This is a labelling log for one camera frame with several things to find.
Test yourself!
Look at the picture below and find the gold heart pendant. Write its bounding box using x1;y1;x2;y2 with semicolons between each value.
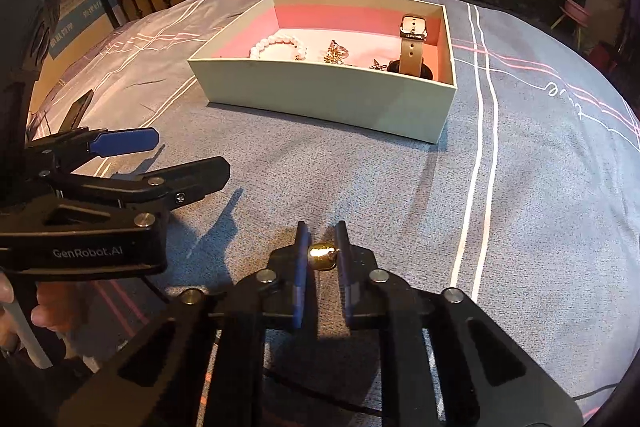
307;243;340;271

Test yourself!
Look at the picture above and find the white pearl bracelet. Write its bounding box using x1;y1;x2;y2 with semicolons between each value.
247;34;309;62

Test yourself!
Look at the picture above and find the silver chain with star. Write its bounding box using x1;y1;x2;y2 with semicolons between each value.
322;38;352;67

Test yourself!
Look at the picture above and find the beige strap wristwatch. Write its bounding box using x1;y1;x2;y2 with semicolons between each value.
386;15;433;80

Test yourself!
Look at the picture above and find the person's left hand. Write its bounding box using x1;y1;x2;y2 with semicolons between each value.
1;273;84;351

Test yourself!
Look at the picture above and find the black smartphone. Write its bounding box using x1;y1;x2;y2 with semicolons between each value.
58;90;94;133

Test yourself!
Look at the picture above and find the open pale green box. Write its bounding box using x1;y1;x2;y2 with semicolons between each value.
189;0;457;143

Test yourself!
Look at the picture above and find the grey plaid bed cover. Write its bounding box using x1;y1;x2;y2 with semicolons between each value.
37;0;639;419

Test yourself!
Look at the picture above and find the pink stool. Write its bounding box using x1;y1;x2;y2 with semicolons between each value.
550;0;590;51

